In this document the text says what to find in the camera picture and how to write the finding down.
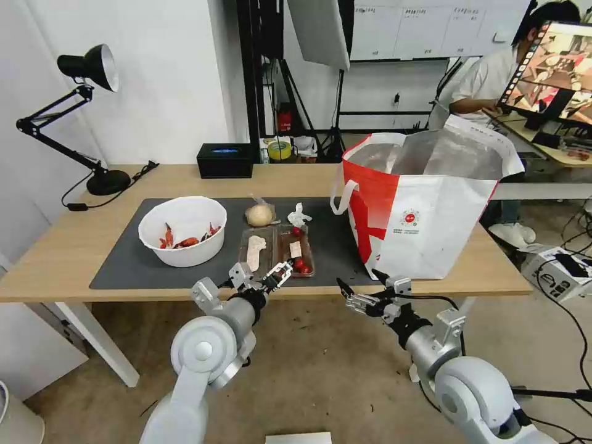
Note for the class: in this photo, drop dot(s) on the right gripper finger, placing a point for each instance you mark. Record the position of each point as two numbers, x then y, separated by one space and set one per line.
363 303
385 281

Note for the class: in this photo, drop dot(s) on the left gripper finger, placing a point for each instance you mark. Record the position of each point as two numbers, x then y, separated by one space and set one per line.
280 280
276 269

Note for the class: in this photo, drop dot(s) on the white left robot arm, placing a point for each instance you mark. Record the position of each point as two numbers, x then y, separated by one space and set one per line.
203 351

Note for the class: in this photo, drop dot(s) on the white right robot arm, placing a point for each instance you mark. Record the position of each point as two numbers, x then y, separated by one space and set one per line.
467 393

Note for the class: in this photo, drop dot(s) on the white red takeout bag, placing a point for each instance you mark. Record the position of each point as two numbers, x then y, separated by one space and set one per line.
425 222

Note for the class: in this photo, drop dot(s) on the clear plastic tomato tray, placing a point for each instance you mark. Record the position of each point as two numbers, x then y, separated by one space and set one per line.
286 249

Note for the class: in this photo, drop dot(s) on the red cherry tomatoes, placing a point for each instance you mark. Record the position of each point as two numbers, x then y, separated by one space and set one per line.
301 265

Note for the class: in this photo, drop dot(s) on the small white paper label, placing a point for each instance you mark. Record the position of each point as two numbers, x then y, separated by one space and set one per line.
294 249

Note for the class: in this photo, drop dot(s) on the white food scrap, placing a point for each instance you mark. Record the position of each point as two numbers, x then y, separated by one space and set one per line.
255 252

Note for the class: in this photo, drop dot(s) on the red cherry tomato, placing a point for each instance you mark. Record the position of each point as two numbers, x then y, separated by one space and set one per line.
296 230

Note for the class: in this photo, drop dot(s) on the plastic wrapped pale bun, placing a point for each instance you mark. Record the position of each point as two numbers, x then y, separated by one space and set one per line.
259 215

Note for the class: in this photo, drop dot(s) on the crumpled white tissue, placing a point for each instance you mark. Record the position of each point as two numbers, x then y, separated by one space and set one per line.
299 216

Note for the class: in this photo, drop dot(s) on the red crayfish shell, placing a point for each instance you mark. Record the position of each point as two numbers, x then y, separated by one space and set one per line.
189 242
212 231
168 237

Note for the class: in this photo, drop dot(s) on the white round bowl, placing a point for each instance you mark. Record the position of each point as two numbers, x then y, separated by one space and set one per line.
185 252

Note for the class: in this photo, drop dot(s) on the black tissue box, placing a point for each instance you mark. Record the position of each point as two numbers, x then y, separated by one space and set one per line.
225 164

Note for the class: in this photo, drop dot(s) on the yellow tape roll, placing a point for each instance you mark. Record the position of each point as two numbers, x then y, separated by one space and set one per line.
279 151

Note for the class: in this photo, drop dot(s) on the white plastic jug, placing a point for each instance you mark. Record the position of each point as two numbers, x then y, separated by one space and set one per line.
304 148

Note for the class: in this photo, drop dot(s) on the dark grey table mat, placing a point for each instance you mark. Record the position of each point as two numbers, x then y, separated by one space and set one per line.
120 263

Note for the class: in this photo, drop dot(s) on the red canister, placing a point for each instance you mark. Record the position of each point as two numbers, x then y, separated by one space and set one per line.
285 120

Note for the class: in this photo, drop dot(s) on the white robot front shell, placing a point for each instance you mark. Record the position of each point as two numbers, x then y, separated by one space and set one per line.
298 438

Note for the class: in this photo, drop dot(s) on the white printed cardboard box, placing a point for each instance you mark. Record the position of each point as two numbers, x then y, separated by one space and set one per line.
550 273

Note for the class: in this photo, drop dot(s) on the white table leg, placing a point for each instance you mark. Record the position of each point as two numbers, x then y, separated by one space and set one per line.
99 344

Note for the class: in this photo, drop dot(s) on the black light stand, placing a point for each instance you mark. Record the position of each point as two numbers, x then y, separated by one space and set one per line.
336 115

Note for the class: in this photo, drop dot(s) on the black tripod leg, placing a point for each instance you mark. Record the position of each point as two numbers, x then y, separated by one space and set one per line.
550 394

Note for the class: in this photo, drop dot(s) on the black desk lamp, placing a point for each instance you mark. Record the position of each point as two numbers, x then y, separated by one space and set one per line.
108 181

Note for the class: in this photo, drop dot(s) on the black metal rack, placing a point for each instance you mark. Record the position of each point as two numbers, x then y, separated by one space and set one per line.
254 69

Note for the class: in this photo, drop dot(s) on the wooden side desk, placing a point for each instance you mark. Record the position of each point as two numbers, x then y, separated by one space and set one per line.
522 134

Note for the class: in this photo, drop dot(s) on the person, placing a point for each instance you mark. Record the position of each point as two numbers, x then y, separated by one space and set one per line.
481 88

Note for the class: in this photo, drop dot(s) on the white drawer cabinet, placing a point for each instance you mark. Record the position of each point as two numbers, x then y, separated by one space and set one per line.
32 342

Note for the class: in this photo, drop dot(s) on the white softbox light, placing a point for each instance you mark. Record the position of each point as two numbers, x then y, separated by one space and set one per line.
319 32

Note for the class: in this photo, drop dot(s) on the white round bin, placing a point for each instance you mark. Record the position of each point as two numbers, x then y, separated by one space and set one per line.
18 416

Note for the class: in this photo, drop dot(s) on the computer monitor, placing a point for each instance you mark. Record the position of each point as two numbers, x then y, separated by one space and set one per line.
550 74

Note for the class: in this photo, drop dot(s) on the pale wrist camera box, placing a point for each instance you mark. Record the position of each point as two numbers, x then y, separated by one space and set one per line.
402 286
241 274

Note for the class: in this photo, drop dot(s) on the white wall board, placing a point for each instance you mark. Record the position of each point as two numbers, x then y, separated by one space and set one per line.
416 27

